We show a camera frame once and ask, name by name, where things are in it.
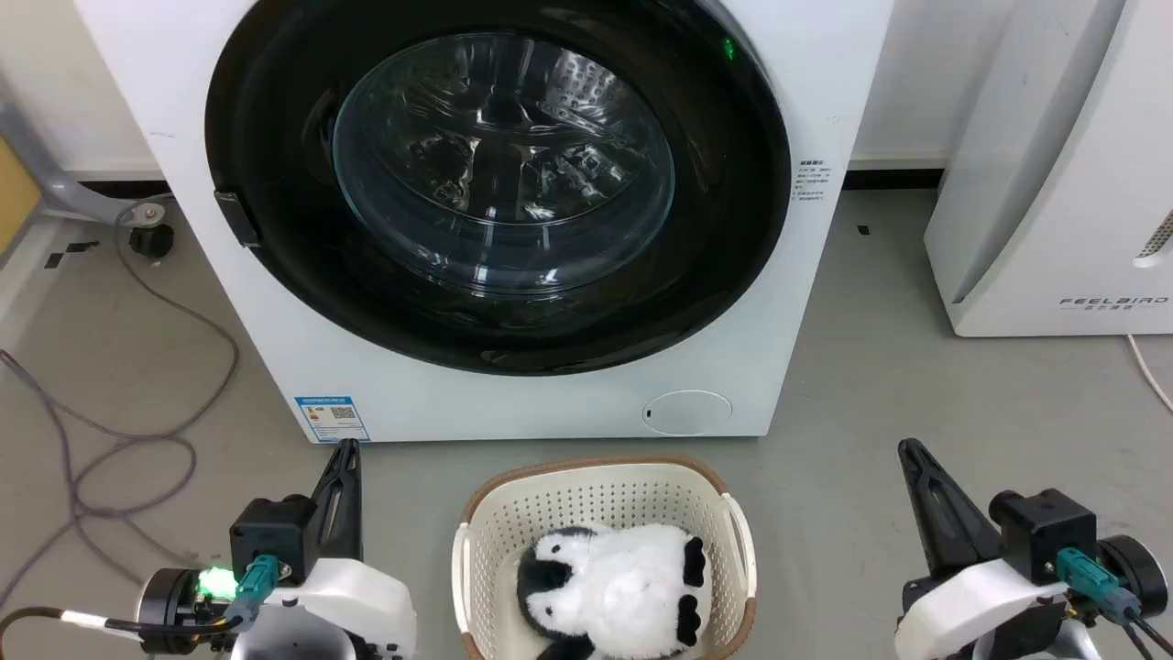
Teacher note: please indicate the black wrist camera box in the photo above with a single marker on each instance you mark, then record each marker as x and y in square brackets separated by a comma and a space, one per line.
[270, 536]
[1045, 532]

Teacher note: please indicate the small printed warning label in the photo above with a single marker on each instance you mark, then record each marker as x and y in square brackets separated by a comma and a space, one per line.
[813, 181]

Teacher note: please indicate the blue energy label sticker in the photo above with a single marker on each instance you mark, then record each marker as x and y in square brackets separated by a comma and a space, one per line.
[332, 418]

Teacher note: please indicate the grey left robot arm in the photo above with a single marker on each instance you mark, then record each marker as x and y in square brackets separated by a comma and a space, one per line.
[293, 646]

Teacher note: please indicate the white front-load washing machine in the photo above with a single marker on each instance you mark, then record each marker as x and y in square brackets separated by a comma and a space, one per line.
[825, 110]

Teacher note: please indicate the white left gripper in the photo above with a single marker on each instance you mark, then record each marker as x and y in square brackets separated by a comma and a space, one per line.
[357, 596]

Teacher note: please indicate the black round washer door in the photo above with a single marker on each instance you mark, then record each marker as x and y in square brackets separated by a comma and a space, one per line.
[275, 229]

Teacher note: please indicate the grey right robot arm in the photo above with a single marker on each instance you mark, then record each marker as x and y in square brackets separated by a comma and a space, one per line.
[1035, 642]

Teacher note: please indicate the round white filter cover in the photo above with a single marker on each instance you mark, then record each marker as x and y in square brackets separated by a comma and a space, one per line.
[687, 412]

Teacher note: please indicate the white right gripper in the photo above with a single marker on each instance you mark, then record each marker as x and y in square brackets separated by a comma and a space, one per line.
[962, 610]

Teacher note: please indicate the white floor-standing appliance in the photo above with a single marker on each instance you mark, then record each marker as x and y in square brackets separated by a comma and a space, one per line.
[1054, 183]

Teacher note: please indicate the cream perforated laundry basket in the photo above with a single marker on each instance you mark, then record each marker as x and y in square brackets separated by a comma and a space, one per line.
[586, 500]

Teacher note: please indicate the grey metal stand leg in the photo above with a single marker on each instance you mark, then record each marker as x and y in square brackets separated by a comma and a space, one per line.
[64, 188]

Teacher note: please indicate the black caster wheel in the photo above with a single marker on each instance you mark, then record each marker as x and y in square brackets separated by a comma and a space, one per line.
[151, 240]

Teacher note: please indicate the black white penguin plush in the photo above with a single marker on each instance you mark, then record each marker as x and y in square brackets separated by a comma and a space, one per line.
[623, 587]

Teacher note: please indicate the yellow board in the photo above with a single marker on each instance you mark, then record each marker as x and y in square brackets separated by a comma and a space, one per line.
[14, 197]

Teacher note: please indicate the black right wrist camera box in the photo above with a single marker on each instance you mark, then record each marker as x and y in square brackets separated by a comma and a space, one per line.
[1045, 532]

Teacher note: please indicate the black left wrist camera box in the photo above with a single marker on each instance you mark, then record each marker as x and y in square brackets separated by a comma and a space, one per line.
[270, 536]

